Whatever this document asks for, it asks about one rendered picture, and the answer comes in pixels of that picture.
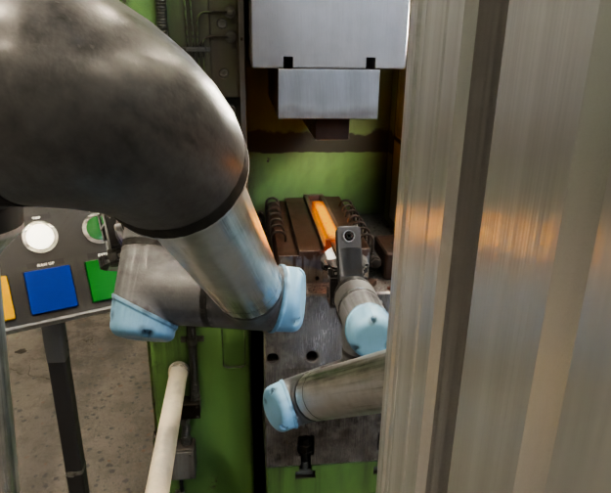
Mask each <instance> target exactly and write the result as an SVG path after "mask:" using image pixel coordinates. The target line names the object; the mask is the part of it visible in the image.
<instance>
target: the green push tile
mask: <svg viewBox="0 0 611 493"><path fill-rule="evenodd" d="M84 265H85V270H86V275H87V279H88V284H89V289H90V293H91V297H92V302H93V303H96V302H101V301H105V300H110V299H112V297H111V294H112V293H114V287H115V281H116V275H117V271H108V270H107V271H105V270H102V269H100V265H99V260H98V259H97V260H91V261H86V262H85V263H84Z"/></svg>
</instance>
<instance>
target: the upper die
mask: <svg viewBox="0 0 611 493"><path fill-rule="evenodd" d="M379 78H380V69H373V68H370V67H366V69H337V68H292V67H290V66H289V65H287V64H286V63H285V62H284V68H268V95H269V98H270V100H271V103H272V105H273V107H274V110H275V112H276V114H277V117H278V119H323V118H377V113H378V95H379Z"/></svg>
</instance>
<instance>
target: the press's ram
mask: <svg viewBox="0 0 611 493"><path fill-rule="evenodd" d="M409 12H410V0H247V18H248V57H249V60H250V63H251V66H252V67H253V68H284V62H285V63H286V64H287V65H289V66H290V67H292V68H337V69H366V67H370V68H373V69H405V67H406V54H407V40H408V26H409Z"/></svg>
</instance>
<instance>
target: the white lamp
mask: <svg viewBox="0 0 611 493"><path fill-rule="evenodd" d="M26 240H27V242H28V243H29V244H30V245H31V246H32V247H34V248H38V249H43V248H46V247H49V246H50V245H51V244H52V242H53V240H54V233H53V231H52V230H51V229H50V228H49V227H48V226H46V225H42V224H37V225H34V226H32V227H30V228H29V229H28V231H27V233H26Z"/></svg>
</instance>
